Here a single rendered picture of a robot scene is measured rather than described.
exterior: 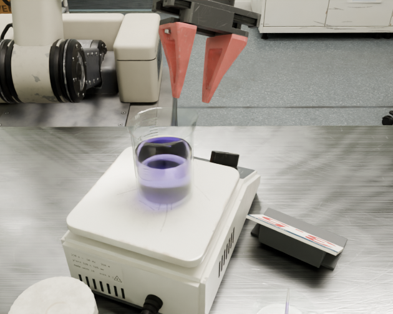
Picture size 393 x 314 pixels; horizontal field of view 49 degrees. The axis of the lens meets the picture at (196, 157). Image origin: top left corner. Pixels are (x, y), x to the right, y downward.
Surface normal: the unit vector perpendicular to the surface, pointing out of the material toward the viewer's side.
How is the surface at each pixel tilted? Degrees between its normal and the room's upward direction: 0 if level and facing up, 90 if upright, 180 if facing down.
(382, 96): 0
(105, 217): 0
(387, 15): 90
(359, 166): 0
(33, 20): 64
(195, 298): 90
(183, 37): 88
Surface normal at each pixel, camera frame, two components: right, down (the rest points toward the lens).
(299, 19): 0.00, 0.60
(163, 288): -0.35, 0.57
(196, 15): 0.37, 0.21
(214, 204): 0.00, -0.80
